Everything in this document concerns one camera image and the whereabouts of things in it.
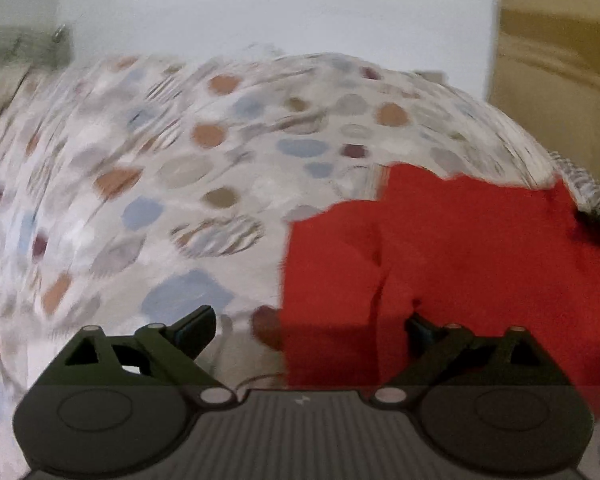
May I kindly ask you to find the black white striped bed sheet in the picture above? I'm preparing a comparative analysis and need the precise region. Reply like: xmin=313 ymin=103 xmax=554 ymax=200
xmin=550 ymin=152 xmax=600 ymax=233

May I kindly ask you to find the metal bed headboard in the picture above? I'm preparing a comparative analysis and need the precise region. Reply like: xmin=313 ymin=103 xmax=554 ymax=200
xmin=0 ymin=25 xmax=73 ymax=68

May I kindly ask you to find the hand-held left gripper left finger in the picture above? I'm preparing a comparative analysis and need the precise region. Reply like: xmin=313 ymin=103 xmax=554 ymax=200
xmin=29 ymin=304 xmax=235 ymax=405

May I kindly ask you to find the red long-sleeved garment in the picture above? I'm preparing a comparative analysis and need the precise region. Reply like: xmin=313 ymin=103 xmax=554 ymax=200
xmin=280 ymin=162 xmax=600 ymax=418

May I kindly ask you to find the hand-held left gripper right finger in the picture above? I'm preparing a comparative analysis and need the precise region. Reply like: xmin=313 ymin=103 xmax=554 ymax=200
xmin=374 ymin=312 xmax=572 ymax=405

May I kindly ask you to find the spotted patterned quilt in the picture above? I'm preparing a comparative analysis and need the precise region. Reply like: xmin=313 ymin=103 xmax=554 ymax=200
xmin=0 ymin=52 xmax=600 ymax=480

